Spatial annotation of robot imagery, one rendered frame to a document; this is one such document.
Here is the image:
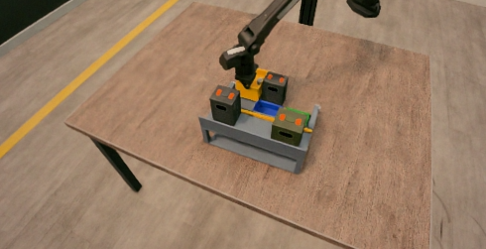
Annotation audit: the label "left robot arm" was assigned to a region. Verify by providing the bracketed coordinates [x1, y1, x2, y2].
[219, 0, 380, 75]

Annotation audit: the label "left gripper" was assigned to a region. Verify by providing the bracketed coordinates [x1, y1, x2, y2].
[234, 62, 259, 89]

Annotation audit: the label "grey shelf rack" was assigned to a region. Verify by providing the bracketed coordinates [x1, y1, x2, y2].
[198, 97, 311, 175]

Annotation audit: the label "yellow bin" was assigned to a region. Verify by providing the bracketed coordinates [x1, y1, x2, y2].
[236, 68, 268, 101]

